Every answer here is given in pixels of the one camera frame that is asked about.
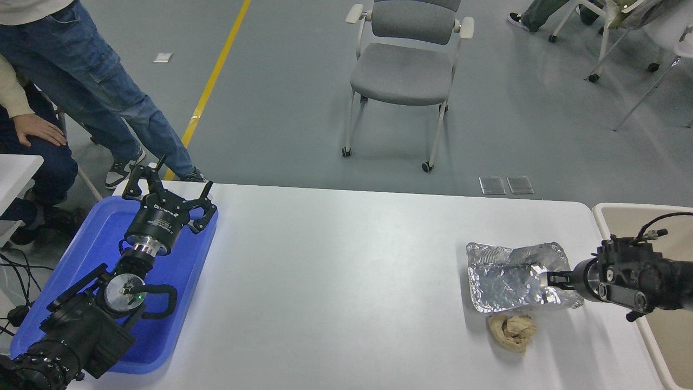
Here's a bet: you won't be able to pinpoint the person's hand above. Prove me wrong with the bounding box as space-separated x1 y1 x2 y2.
12 114 68 148

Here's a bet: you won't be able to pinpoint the grey padded chair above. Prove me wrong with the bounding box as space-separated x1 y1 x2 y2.
341 0 475 173

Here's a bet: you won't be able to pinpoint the small white table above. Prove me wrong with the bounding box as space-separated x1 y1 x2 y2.
0 154 44 247

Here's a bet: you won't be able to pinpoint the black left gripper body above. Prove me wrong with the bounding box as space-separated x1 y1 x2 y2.
125 195 192 255

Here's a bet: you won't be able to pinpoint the seated person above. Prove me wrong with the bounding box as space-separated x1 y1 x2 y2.
0 81 90 247

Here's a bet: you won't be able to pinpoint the black floor cable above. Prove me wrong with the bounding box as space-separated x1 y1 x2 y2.
0 248 43 339

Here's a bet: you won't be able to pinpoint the standing person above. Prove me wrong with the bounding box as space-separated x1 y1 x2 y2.
0 0 209 189

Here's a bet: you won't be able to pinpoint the crumpled tan paper ball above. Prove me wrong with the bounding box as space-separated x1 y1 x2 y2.
486 313 538 354

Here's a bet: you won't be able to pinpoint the blue plastic tray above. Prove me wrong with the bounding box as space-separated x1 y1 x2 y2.
10 195 219 375

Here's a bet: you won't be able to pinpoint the metal chair of seated person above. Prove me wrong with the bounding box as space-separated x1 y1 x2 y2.
32 81 103 202

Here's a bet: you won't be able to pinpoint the silver foil tray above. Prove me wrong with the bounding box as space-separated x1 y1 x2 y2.
466 242 585 314

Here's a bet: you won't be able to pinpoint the person's legs and shoes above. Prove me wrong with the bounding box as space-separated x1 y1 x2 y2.
507 0 602 32

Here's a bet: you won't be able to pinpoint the cream frame wheeled chair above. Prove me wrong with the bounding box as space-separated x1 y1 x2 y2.
548 0 650 83

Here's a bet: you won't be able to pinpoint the white chair thin legs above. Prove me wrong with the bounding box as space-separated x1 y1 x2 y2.
613 0 693 132

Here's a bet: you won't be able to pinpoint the large pale bin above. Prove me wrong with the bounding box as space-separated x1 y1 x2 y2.
592 203 693 390

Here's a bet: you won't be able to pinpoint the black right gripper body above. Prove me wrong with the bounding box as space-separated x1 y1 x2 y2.
570 258 594 301

